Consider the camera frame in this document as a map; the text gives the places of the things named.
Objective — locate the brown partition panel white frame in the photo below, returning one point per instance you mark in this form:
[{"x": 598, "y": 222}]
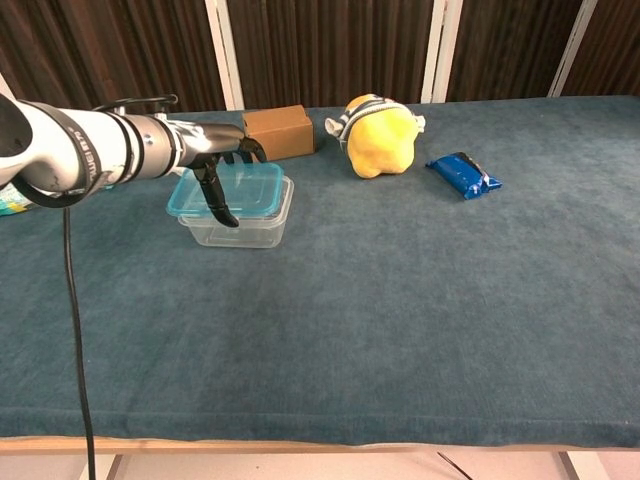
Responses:
[
  {"x": 4, "y": 85},
  {"x": 615, "y": 45},
  {"x": 505, "y": 47},
  {"x": 110, "y": 50},
  {"x": 330, "y": 50}
]

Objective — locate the clear plastic food container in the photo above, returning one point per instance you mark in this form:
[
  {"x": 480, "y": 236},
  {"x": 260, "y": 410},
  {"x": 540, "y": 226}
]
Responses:
[{"x": 260, "y": 232}]

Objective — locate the yellow plush toy striped shirt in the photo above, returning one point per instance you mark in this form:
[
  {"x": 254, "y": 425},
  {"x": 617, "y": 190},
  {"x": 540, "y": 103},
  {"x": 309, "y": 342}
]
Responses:
[{"x": 382, "y": 145}]

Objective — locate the blue snack packet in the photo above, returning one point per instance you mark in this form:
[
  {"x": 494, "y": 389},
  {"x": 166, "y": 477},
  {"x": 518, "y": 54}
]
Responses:
[{"x": 462, "y": 175}]

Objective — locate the teal wet wipes pack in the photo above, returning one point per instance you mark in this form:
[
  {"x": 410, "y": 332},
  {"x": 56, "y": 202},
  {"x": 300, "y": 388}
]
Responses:
[{"x": 12, "y": 205}]

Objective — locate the translucent blue plastic lid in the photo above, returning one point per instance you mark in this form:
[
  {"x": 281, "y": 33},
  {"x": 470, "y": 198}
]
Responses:
[{"x": 255, "y": 192}]

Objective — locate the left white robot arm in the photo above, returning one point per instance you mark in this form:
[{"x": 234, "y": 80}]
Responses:
[{"x": 65, "y": 145}]

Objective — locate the blue table cloth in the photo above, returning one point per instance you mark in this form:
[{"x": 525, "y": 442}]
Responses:
[{"x": 380, "y": 300}]

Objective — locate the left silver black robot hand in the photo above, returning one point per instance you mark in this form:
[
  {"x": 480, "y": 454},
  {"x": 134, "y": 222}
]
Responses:
[{"x": 210, "y": 142}]

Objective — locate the brown cardboard box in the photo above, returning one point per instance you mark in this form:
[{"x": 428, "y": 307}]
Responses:
[{"x": 285, "y": 132}]

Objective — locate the white metal table leg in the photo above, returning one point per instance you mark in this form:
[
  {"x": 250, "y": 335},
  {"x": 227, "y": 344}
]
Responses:
[
  {"x": 577, "y": 467},
  {"x": 107, "y": 467}
]

